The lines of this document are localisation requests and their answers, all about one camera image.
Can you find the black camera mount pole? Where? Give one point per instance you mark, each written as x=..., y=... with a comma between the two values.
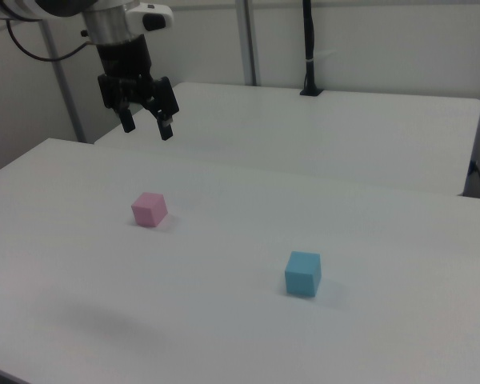
x=310, y=40

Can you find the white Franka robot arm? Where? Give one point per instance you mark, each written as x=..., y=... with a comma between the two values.
x=104, y=20

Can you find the blue cube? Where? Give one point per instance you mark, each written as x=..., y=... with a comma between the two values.
x=300, y=278

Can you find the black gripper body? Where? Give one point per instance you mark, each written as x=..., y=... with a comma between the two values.
x=124, y=60

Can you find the grey metal frame post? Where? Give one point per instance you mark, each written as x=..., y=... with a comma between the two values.
x=66, y=92
x=251, y=40

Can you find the pink cube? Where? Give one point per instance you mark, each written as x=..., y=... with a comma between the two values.
x=146, y=212

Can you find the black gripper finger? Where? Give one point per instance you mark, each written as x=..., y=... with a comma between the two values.
x=114, y=94
x=165, y=100

